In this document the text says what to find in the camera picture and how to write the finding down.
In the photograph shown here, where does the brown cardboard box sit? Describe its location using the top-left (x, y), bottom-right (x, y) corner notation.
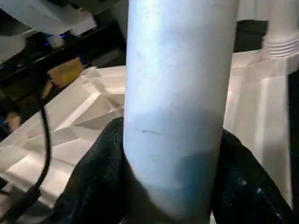
top-left (46, 58), bottom-right (86, 88)

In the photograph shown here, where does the black left wrist camera cable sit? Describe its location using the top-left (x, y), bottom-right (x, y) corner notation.
top-left (0, 91), bottom-right (51, 221)

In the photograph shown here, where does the white plastic table top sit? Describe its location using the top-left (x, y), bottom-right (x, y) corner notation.
top-left (0, 50), bottom-right (299, 212)

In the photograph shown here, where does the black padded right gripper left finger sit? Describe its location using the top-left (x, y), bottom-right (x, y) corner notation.
top-left (53, 116), bottom-right (131, 224)

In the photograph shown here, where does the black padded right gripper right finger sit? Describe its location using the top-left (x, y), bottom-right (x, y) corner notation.
top-left (210, 129), bottom-right (295, 224)

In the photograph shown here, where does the white plastic table leg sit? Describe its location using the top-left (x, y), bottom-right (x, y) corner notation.
top-left (261, 20), bottom-right (299, 63)
top-left (123, 0), bottom-right (240, 224)

